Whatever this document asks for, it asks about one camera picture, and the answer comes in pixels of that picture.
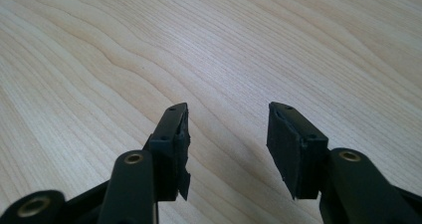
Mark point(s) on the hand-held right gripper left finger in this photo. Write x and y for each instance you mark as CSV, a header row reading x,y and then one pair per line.
x,y
170,154

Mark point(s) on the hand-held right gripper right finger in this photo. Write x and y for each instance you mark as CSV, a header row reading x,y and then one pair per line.
x,y
295,151

